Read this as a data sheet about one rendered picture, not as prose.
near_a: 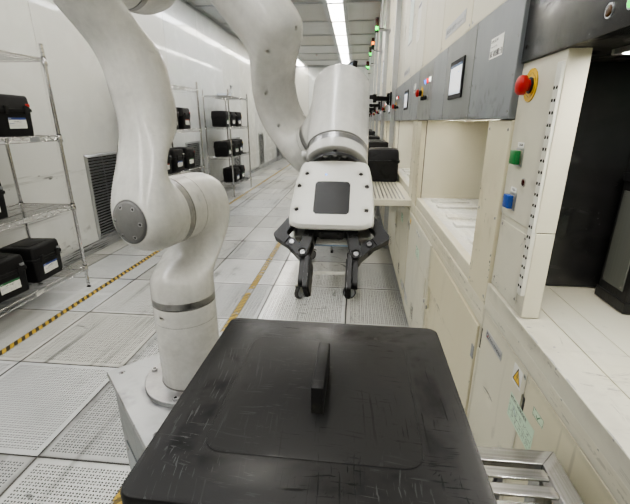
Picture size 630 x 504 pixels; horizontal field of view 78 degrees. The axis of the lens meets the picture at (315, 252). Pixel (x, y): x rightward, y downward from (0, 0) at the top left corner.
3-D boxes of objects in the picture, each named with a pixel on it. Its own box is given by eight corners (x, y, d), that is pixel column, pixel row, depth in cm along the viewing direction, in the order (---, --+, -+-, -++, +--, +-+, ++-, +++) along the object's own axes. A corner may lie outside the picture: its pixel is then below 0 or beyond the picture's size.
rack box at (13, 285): (-6, 308, 242) (-17, 268, 233) (-44, 304, 246) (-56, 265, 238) (35, 288, 270) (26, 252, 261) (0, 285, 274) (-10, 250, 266)
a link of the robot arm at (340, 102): (293, 161, 56) (326, 120, 48) (301, 94, 61) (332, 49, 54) (342, 181, 59) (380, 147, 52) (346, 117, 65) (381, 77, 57)
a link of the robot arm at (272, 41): (182, 38, 62) (298, 192, 62) (210, -63, 49) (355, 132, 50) (225, 29, 67) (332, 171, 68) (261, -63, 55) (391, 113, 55)
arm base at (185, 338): (133, 373, 85) (120, 295, 79) (215, 343, 96) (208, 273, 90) (164, 423, 71) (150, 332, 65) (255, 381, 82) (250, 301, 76)
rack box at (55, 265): (41, 284, 277) (33, 249, 269) (2, 283, 278) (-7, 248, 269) (68, 268, 305) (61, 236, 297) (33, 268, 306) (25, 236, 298)
